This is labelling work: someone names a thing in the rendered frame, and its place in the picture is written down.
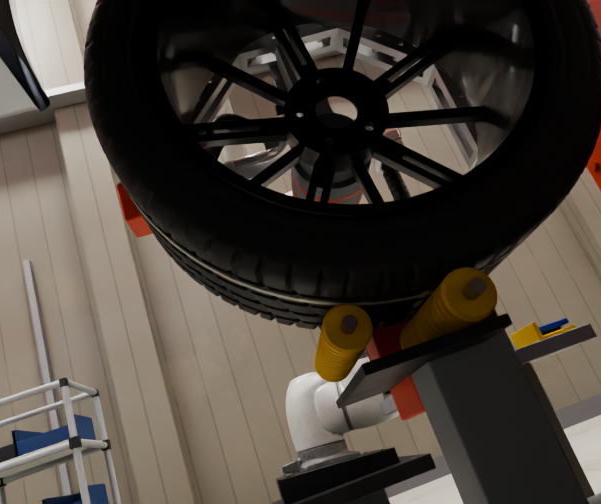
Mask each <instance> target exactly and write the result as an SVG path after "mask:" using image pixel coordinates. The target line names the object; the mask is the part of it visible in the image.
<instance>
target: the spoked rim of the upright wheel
mask: <svg viewBox="0 0 601 504"><path fill-rule="evenodd" d="M323 22H336V23H349V24H353V25H352V29H351V34H350V38H349V42H348V46H347V50H346V54H345V59H344V63H343V67H342V68H337V67H333V68H324V69H319V70H318V69H317V67H316V65H315V63H314V61H313V59H312V58H311V56H310V54H309V52H308V50H307V48H306V47H305V45H304V43H303V41H302V39H301V37H300V36H299V34H298V32H297V30H296V28H295V26H298V25H303V24H310V23H323ZM363 26H366V27H371V28H374V29H378V30H381V31H384V32H387V33H389V34H392V35H394V36H397V37H399V38H401V39H403V40H405V41H407V42H409V43H411V44H412V45H414V46H416V47H417V49H415V50H414V51H413V52H411V53H410V54H409V55H407V56H406V57H405V58H403V59H402V60H401V61H399V62H398V63H397V64H395V65H394V66H393V67H391V68H390V69H389V70H387V71H386V72H385V73H383V74H382V75H381V76H379V77H378V78H377V79H375V80H374V81H373V80H371V79H370V78H369V77H367V76H365V75H364V74H362V73H359V72H357V71H354V66H355V61H356V57H357V53H358V48H359V44H360V39H361V35H362V31H363ZM282 29H285V31H286V33H287V35H288V37H289V38H290V40H291V42H292V44H293V46H294V48H295V50H296V51H297V53H298V55H299V57H300V59H301V61H302V63H303V66H302V65H301V63H300V61H299V60H298V58H297V56H296V54H295V52H294V50H293V48H292V46H291V45H290V43H289V41H288V39H287V37H286V35H285V33H284V31H283V30H282ZM270 33H273V34H274V36H275V38H276V39H277V41H278V43H279V45H280V47H281V49H282V51H283V53H284V55H285V57H286V59H287V60H288V62H289V64H290V66H291V68H292V70H293V72H294V74H295V76H296V78H297V79H298V81H297V82H296V83H295V84H294V85H293V87H292V88H291V89H290V91H289V93H287V92H285V91H283V90H281V89H279V88H277V87H275V86H273V85H271V84H269V83H267V82H265V81H263V80H261V79H259V78H257V77H255V76H253V75H251V74H249V73H247V72H245V71H243V70H241V69H239V68H236V67H234V66H232V65H230V64H228V63H226V61H227V60H228V59H229V58H230V57H231V56H233V55H234V54H235V53H236V52H238V51H239V50H240V49H242V48H243V47H245V46H246V45H248V44H250V43H252V42H253V41H255V40H257V39H259V38H261V37H263V36H265V35H268V34H270ZM143 49H144V65H145V72H146V77H147V82H148V85H149V88H150V92H151V95H152V97H153V100H154V102H155V105H156V107H157V109H158V111H159V114H160V116H161V117H162V119H163V121H164V123H165V124H166V126H167V128H168V129H169V131H170V132H171V134H172V135H173V137H174V138H175V139H176V140H177V142H178V143H179V144H180V145H181V147H182V148H183V149H184V150H185V151H186V152H187V153H188V154H189V155H190V156H191V157H192V158H193V159H194V160H195V161H196V162H197V163H198V164H199V165H200V166H202V167H203V168H204V169H205V170H206V171H208V172H209V173H210V174H212V175H213V176H214V177H216V178H217V179H219V180H220V181H221V182H223V183H225V184H226V185H228V186H229V187H231V188H233V189H235V190H236V191H238V192H240V193H242V194H244V195H246V196H248V197H250V198H253V199H255V200H257V201H259V202H262V203H265V204H267V205H270V206H273V207H276V208H279V209H282V210H286V211H289V212H293V213H297V214H302V215H307V216H313V217H320V218H328V219H341V220H364V219H378V218H387V217H393V216H399V215H404V214H408V213H412V212H416V211H420V210H423V209H426V208H429V207H432V206H435V205H438V204H440V203H443V202H445V201H447V200H449V199H452V198H454V197H456V196H458V195H460V194H462V193H463V192H465V191H467V190H469V189H470V188H472V187H474V186H475V185H477V184H478V183H480V182H481V181H482V180H484V179H485V178H486V177H488V176H489V175H490V174H492V173H493V172H494V171H495V170H496V169H497V168H499V167H500V166H501V165H502V164H503V163H504V162H505V161H506V160H507V159H508V158H509V156H510V155H511V154H512V153H513V152H514V151H515V149H516V148H517V147H518V145H519V144H520V143H521V141H522V140H523V139H524V137H525V136H526V134H527V132H528V131H529V129H530V127H531V126H532V124H533V122H534V120H535V118H536V116H537V113H538V111H539V108H540V106H541V103H542V100H543V96H544V92H545V88H546V83H547V75H548V49H547V41H546V36H545V31H544V27H543V24H542V20H541V18H540V15H539V12H538V10H537V8H536V5H535V3H534V1H533V0H153V2H152V5H151V7H150V11H149V14H148V18H147V22H146V27H145V34H144V48H143ZM426 54H427V56H426V57H424V56H425V55H426ZM423 57H424V58H423ZM421 58H423V59H422V60H420V59H421ZM419 60H420V61H419ZM417 61H419V62H418V63H416V62H417ZM435 62H437V63H438V64H439V65H440V66H441V67H442V68H443V69H444V70H445V71H446V72H447V73H448V74H449V76H450V77H451V78H452V79H453V81H454V82H455V83H456V85H457V86H458V88H459V89H460V91H461V92H462V94H463V96H464V98H465V100H466V102H467V104H468V106H469V107H463V108H450V109H437V110H424V111H411V112H398V113H389V107H388V102H387V99H389V98H390V97H391V96H393V95H394V94H395V93H396V92H398V91H399V90H400V89H402V88H403V87H404V86H405V85H407V84H408V83H409V82H411V81H412V80H413V79H415V78H416V77H417V76H418V75H420V74H421V73H422V72H424V71H425V70H426V69H427V68H429V67H430V66H431V65H433V64H434V63H435ZM415 63H416V64H415ZM413 64H415V65H414V66H412V65H413ZM411 66H412V67H411ZM409 67H411V68H410V69H409V70H407V69H408V68H409ZM406 70H407V71H406ZM404 71H406V72H405V73H403V72H404ZM402 73H403V74H402ZM214 74H217V75H219V76H221V77H223V78H225V79H227V80H229V81H231V82H233V83H235V84H237V85H239V86H241V87H243V88H245V89H247V90H249V91H251V92H253V93H255V94H257V95H259V96H261V97H263V98H265V99H267V100H269V101H271V102H273V103H275V104H277V105H279V106H281V107H283V108H284V117H275V118H262V119H249V120H235V121H222V122H209V123H196V124H191V122H192V117H193V113H194V110H195V107H196V105H197V102H198V100H199V98H200V96H201V93H202V92H203V90H204V88H205V86H206V85H207V83H208V82H209V80H210V79H211V77H212V76H213V75H214ZM400 74H402V75H401V76H399V75H400ZM398 76H399V77H398ZM396 77H398V78H397V79H395V78H396ZM394 79H395V80H394ZM392 80H394V81H393V82H392V83H391V81H392ZM334 96H337V97H343V98H345V99H347V100H349V101H350V102H352V103H353V105H354V106H355V108H356V110H357V117H356V119H355V121H354V122H353V123H352V124H350V125H349V126H347V127H344V128H331V127H328V126H326V125H324V124H323V123H321V122H320V121H319V119H318V118H317V116H316V112H315V110H316V107H317V106H318V104H319V103H320V102H321V101H322V100H324V99H326V98H328V97H334ZM297 113H302V114H303V116H302V117H297V116H296V114H297ZM470 122H474V124H475V128H476V133H477V142H478V158H477V166H476V167H475V168H474V169H472V170H471V171H469V172H467V173H466V174H464V175H462V174H460V173H458V172H456V171H454V170H452V169H450V168H448V167H446V166H444V165H442V164H440V163H438V162H436V161H434V160H432V159H430V158H427V157H425V156H423V155H421V154H419V153H417V152H415V151H413V150H411V149H409V148H407V147H405V146H403V145H401V144H399V143H397V142H395V141H393V140H391V139H389V138H387V137H385V136H384V135H385V131H386V129H392V128H405V127H418V126H431V125H444V124H457V123H470ZM366 126H371V127H372V128H373V130H371V131H368V130H366V129H365V127H366ZM280 141H287V142H288V145H289V146H290V148H291V150H289V151H288V152H287V153H285V154H284V155H283V156H281V157H280V158H279V159H277V160H276V161H275V162H273V163H272V164H271V165H269V166H268V167H267V168H266V169H264V170H263V171H262V172H260V173H259V174H258V175H256V176H255V177H254V178H252V179H251V180H248V179H246V178H245V177H243V176H241V175H239V174H237V173H236V172H234V171H233V170H231V169H229V168H228V167H226V166H225V165H224V164H222V163H221V162H219V161H218V160H217V159H215V158H214V157H213V156H212V155H211V154H209V153H208V152H207V151H206V150H205V149H204V148H203V147H216V146H228V145H241V144H254V143H267V142H280ZM326 141H331V142H333V145H331V146H327V145H326V144H325V142H326ZM372 158H374V159H376V160H378V161H380V162H382V163H384V164H386V165H388V166H390V167H392V168H394V169H396V170H398V171H400V172H402V173H404V174H406V175H408V176H410V177H412V178H414V179H415V180H417V181H419V182H421V183H423V184H425V185H427V186H429V187H431V188H433V189H434V190H431V191H428V192H426V193H423V194H419V195H416V196H413V197H408V198H404V199H400V200H395V201H389V202H384V200H383V198H382V196H381V195H380V193H379V191H378V189H377V187H376V185H375V184H374V182H373V180H372V178H371V176H370V174H369V172H368V171H367V169H366V167H365V165H364V164H365V163H367V162H368V161H369V160H371V159H372ZM301 160H302V161H303V162H304V163H306V164H308V165H309V166H312V167H313V170H312V174H311V178H310V183H309V187H308V191H307V195H306V199H301V198H297V197H293V196H289V195H286V194H283V193H280V192H276V191H274V190H271V189H269V188H266V187H267V186H268V185H269V184H271V183H272V182H273V181H275V180H276V179H277V178H279V177H280V176H281V175H282V174H284V173H285V172H286V171H288V170H289V169H290V168H292V167H293V166H294V165H295V164H297V163H298V162H299V161H301ZM349 170H351V172H352V173H353V175H354V177H355V179H356V181H357V183H358V185H359V187H360V189H361V190H362V192H363V194H364V196H365V198H366V200H367V202H368V204H335V203H329V198H330V194H331V189H332V185H333V180H334V176H335V172H342V171H349ZM316 193H317V194H321V198H320V202H317V201H314V200H315V196H316Z"/></svg>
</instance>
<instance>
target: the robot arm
mask: <svg viewBox="0 0 601 504"><path fill-rule="evenodd" d="M226 113H232V114H234V113H233V110H232V107H231V104H230V101H229V98H227V99H226V101H225V103H224V104H223V106H222V107H221V109H220V110H219V112H218V113H217V115H216V117H218V116H219V115H222V114H226ZM216 117H215V118H216ZM215 118H214V119H215ZM223 152H224V155H225V159H226V162H227V161H231V160H234V159H238V158H241V157H245V156H247V153H246V150H245V147H244V144H241V145H228V146H224V148H223ZM369 361H370V359H369V357H368V354H367V352H366V349H365V350H364V352H363V353H362V355H361V356H360V358H359V359H358V361H357V363H356V364H355V366H354V367H353V369H352V371H351V372H350V374H349V375H348V376H347V377H346V378H345V379H344V380H342V381H340V382H328V381H325V380H324V379H322V378H321V377H320V376H319V375H318V373H316V372H311V373H307V374H304V375H302V376H299V377H297V378H295V379H293V380H292V381H291V382H290V384H289V387H288V390H287V394H286V415H287V421H288V425H289V430H290V434H291V437H292V441H293V443H294V446H295V450H296V453H297V459H295V461H294V462H291V463H289V464H287V465H285V466H282V471H283V473H284V474H289V473H292V475H293V474H297V473H304V472H308V471H311V470H314V469H318V468H321V467H325V466H328V465H331V464H335V463H338V462H342V461H345V460H349V459H352V458H356V457H359V456H361V453H360V451H349V450H348V447H347V444H346V442H345V439H344V434H346V433H348V432H349V431H352V430H356V429H361V428H366V427H370V426H374V425H377V424H380V423H383V422H386V421H389V420H391V419H393V418H395V417H397V416H398V415H400V414H399V412H395V413H392V414H389V415H387V416H384V414H383V412H382V409H381V406H380V402H382V401H383V400H385V399H384V398H383V397H384V396H383V393H381V394H378V395H376V396H373V397H370V398H367V399H364V400H362V401H359V402H356V403H353V404H351V405H348V406H345V407H342V408H338V407H337V404H336V401H337V399H338V398H339V396H340V395H341V394H342V392H343V391H344V389H345V388H346V386H347V385H348V384H349V382H350V381H351V379H352V378H353V376H354V375H355V373H356V372H357V371H358V369H359V368H360V366H361V365H362V364H363V363H366V362H369ZM341 440H342V441H341Z"/></svg>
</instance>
